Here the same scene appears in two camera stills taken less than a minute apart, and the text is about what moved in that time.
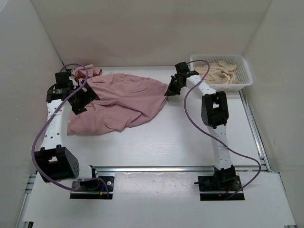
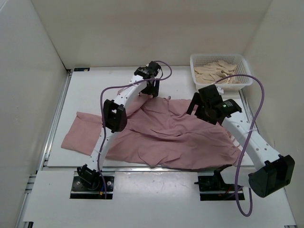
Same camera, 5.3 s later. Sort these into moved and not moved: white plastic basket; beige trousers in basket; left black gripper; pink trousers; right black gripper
Moved: right black gripper; left black gripper; pink trousers
Not moved: white plastic basket; beige trousers in basket
